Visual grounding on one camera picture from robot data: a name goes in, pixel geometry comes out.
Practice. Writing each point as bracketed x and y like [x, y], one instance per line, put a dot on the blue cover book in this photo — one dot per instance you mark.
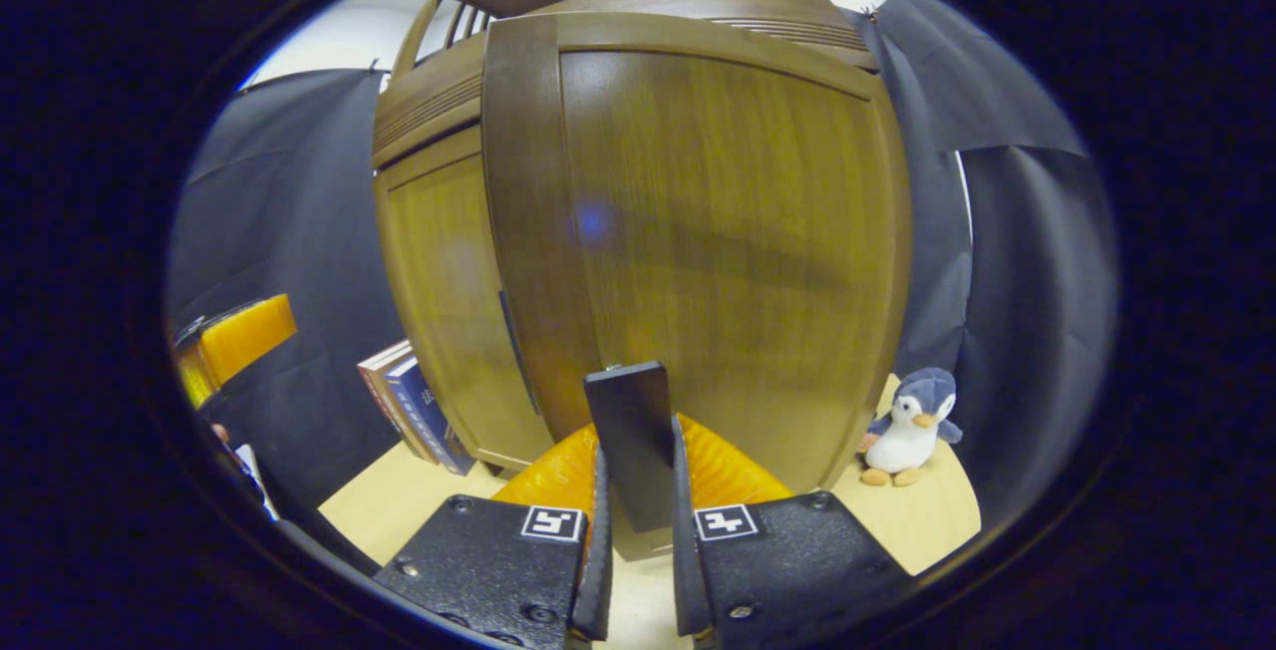
[429, 416]

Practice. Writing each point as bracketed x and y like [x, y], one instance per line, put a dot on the black backdrop cloth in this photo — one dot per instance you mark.
[289, 211]

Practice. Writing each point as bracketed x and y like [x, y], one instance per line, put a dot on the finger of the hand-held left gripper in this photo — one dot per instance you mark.
[244, 336]

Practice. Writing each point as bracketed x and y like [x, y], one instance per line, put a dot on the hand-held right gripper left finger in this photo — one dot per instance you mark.
[596, 580]

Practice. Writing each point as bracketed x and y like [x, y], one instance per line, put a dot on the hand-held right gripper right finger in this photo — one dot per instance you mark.
[686, 580]

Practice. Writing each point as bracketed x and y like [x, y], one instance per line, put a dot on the penguin plush toy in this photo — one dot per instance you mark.
[907, 431]

